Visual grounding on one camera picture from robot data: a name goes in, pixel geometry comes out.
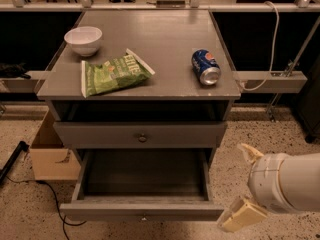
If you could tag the cardboard box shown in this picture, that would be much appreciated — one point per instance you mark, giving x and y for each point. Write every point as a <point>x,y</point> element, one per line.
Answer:
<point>51,160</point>

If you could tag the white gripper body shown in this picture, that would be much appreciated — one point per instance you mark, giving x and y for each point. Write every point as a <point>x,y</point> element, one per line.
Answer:
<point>266,179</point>

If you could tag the black bar on floor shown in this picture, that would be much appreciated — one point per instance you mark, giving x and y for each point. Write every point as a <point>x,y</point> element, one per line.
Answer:
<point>21,147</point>

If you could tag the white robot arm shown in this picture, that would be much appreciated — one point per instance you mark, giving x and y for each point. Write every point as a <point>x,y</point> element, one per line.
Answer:
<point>300,182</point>

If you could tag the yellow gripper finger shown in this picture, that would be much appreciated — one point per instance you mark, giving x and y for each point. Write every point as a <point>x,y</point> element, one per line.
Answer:
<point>250,154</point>
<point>242,212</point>

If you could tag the grey drawer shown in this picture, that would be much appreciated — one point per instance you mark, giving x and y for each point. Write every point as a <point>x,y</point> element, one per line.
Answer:
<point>143,185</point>
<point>96,135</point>

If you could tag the black object on rail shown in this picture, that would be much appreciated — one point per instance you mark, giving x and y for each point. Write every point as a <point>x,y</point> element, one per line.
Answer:
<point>13,71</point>

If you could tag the blue soda can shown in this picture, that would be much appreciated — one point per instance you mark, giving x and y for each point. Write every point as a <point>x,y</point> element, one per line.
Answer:
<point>205,67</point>

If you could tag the white ceramic bowl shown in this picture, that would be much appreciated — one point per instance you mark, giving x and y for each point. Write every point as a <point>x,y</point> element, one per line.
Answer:
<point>84,41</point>

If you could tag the green chip bag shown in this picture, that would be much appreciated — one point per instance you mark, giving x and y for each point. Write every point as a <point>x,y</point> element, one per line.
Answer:
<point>115,74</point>

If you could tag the grey top drawer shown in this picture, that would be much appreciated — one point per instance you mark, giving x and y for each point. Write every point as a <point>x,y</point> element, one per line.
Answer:
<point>96,135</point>

